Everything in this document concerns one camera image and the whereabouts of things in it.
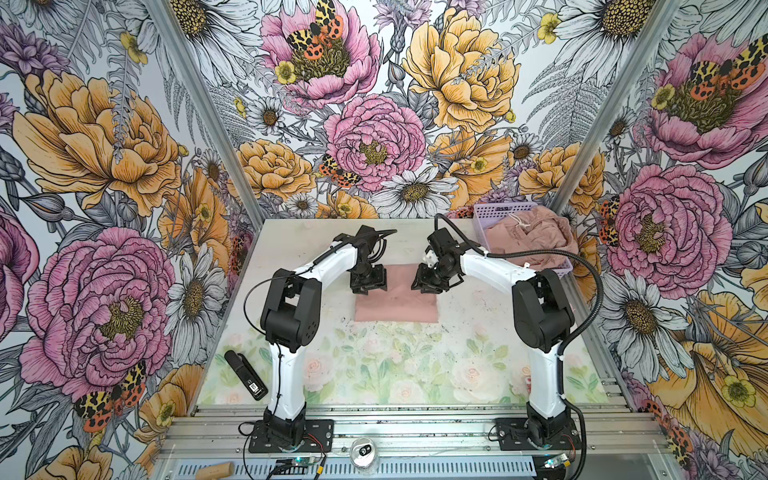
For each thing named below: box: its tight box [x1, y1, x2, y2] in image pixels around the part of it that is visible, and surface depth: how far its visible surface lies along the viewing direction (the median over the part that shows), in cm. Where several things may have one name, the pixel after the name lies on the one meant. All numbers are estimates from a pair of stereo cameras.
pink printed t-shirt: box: [354, 263, 438, 323], surface depth 97 cm
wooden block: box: [196, 462, 235, 480], surface depth 70 cm
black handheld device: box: [224, 350, 269, 401], surface depth 83 cm
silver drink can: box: [350, 437, 377, 473], surface depth 62 cm
